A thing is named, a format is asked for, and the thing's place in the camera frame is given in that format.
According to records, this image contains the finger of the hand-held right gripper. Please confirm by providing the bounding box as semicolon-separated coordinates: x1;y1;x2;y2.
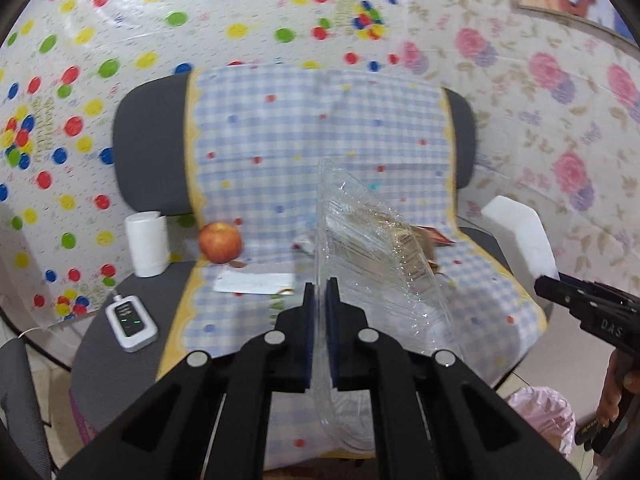
557;271;640;306
534;276;608;318

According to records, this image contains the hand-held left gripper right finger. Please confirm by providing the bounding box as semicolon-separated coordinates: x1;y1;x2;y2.
325;277;583;480

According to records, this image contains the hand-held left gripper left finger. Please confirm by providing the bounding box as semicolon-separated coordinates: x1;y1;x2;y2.
57;282;317;480

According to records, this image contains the clear plastic clamshell container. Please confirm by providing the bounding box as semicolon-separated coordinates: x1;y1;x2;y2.
312;157;458;453

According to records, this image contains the person's right hand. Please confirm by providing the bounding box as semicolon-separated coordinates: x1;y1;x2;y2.
596;350;640;428

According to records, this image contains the white foam block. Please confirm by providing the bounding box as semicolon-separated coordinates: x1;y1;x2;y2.
481;195;559;292

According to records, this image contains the white paper slip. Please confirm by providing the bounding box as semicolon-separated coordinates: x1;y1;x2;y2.
213;271;296;296

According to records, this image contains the red apple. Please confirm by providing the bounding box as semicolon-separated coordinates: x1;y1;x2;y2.
198;221;244;264

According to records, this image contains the brown snack wrapper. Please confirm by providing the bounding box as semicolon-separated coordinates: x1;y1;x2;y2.
400;224;457;276

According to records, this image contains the white power bank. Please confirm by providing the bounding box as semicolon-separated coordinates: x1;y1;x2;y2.
105;294;159;353

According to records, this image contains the blue checked cloth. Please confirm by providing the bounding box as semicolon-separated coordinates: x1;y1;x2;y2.
155;65;548;471

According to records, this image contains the grey office chair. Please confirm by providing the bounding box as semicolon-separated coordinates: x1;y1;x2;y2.
70;72;556;441

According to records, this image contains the grey fabric chair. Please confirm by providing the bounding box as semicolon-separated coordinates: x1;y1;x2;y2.
0;339;54;480

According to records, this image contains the floral wall sheet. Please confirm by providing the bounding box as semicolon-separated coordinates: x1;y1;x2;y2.
395;0;640;306

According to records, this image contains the white charging cable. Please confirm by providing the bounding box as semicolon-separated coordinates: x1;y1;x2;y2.
15;292;122;343

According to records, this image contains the polka dot wall sheet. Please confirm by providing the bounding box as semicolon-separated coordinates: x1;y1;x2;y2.
0;0;418;333

